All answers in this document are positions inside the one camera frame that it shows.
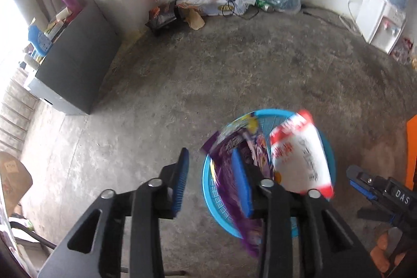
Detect white water dispenser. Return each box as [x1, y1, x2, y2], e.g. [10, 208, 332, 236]
[355, 0, 406, 54]

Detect blue plastic trash basket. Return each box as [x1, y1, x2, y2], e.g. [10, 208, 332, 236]
[201, 109, 336, 238]

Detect grey low cabinet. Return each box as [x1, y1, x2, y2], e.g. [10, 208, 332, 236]
[25, 3, 121, 116]

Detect floor trash pile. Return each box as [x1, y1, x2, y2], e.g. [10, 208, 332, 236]
[146, 0, 274, 36]

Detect white red snack bag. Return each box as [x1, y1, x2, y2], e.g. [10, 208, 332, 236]
[269, 110, 334, 200]

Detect right hand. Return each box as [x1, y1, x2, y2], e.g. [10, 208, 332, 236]
[370, 228, 400, 277]

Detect purple snack wrapper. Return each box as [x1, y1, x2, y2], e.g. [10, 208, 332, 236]
[202, 112, 274, 257]

